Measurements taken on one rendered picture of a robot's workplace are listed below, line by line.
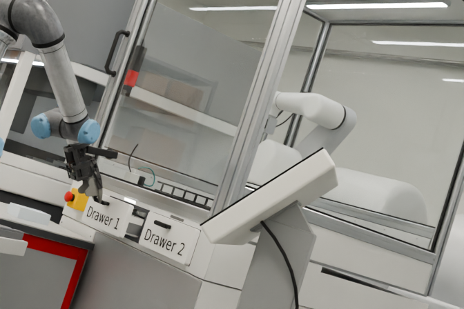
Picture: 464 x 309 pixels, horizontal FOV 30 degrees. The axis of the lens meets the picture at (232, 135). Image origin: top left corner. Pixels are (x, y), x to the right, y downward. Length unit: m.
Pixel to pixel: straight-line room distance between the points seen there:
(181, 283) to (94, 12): 1.51
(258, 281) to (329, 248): 0.79
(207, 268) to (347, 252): 0.53
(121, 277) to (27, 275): 0.33
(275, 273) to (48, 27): 0.96
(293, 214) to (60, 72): 0.87
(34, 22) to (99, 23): 1.29
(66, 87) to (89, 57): 1.17
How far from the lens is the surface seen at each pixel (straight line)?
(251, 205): 1.82
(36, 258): 2.98
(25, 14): 2.46
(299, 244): 1.99
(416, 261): 3.05
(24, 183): 3.66
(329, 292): 2.80
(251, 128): 2.51
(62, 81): 2.54
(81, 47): 3.69
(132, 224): 2.83
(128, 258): 2.87
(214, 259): 2.50
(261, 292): 2.00
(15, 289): 2.98
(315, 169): 1.82
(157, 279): 2.69
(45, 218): 3.11
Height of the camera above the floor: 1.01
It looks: 5 degrees up
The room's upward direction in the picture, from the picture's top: 18 degrees clockwise
